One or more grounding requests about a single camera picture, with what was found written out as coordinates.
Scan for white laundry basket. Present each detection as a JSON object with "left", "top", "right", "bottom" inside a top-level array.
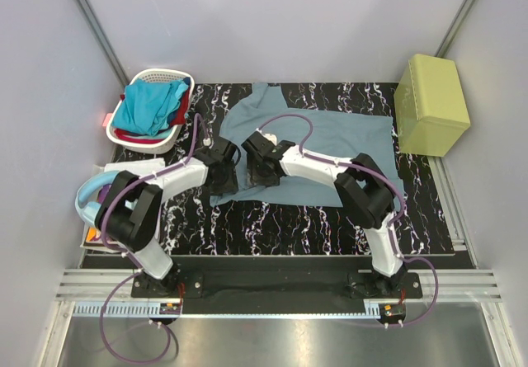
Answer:
[{"left": 106, "top": 68, "right": 195, "bottom": 154}]

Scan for grey-blue t shirt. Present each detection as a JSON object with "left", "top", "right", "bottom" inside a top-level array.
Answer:
[{"left": 210, "top": 83, "right": 403, "bottom": 207}]

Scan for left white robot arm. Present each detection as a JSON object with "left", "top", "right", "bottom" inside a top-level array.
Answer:
[{"left": 86, "top": 138, "right": 242, "bottom": 298}]

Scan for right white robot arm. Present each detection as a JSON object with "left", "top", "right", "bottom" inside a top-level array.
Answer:
[{"left": 242, "top": 131, "right": 407, "bottom": 299}]

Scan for white paper stack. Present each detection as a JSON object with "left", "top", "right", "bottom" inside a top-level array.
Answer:
[{"left": 92, "top": 158, "right": 165, "bottom": 253}]

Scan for black marble mat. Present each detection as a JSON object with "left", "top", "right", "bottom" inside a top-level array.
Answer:
[{"left": 80, "top": 82, "right": 475, "bottom": 269}]

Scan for teal t shirt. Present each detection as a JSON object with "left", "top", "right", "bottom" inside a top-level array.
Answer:
[{"left": 111, "top": 79, "right": 190, "bottom": 137}]

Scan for pink cube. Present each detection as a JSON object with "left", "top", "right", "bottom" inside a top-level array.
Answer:
[{"left": 101, "top": 113, "right": 112, "bottom": 128}]

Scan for light blue headphones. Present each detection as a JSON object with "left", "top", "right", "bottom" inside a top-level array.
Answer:
[{"left": 75, "top": 171, "right": 119, "bottom": 228}]

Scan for purple orange book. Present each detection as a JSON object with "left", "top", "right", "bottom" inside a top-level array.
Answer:
[{"left": 80, "top": 185, "right": 111, "bottom": 253}]

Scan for left controller board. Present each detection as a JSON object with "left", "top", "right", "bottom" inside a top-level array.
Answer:
[{"left": 159, "top": 303, "right": 182, "bottom": 315}]

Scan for controller board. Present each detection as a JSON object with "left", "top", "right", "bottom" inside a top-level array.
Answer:
[
  {"left": 159, "top": 303, "right": 182, "bottom": 315},
  {"left": 384, "top": 303, "right": 406, "bottom": 317}
]

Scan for green box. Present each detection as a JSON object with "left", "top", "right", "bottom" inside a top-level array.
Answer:
[{"left": 394, "top": 54, "right": 470, "bottom": 157}]

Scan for right controller board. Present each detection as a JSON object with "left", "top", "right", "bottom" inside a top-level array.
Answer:
[{"left": 384, "top": 303, "right": 406, "bottom": 317}]

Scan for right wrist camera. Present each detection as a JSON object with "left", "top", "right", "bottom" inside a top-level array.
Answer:
[{"left": 261, "top": 131, "right": 278, "bottom": 145}]

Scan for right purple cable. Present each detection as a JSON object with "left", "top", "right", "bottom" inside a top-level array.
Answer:
[{"left": 257, "top": 113, "right": 439, "bottom": 327}]

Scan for purple cable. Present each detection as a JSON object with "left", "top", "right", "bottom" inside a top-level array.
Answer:
[
  {"left": 101, "top": 113, "right": 214, "bottom": 362},
  {"left": 257, "top": 113, "right": 439, "bottom": 327}
]

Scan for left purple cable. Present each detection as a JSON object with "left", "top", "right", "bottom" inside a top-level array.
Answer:
[{"left": 101, "top": 113, "right": 214, "bottom": 362}]

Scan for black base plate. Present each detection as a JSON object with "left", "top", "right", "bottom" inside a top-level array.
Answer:
[{"left": 131, "top": 256, "right": 423, "bottom": 316}]

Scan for slotted cable duct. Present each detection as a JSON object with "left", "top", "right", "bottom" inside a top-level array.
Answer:
[{"left": 73, "top": 302, "right": 162, "bottom": 318}]

